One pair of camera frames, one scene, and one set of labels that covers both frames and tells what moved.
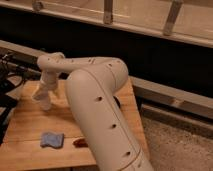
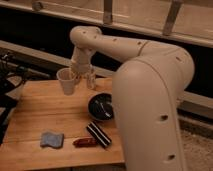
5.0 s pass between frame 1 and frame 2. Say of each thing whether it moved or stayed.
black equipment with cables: stayed
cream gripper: moved
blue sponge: stayed
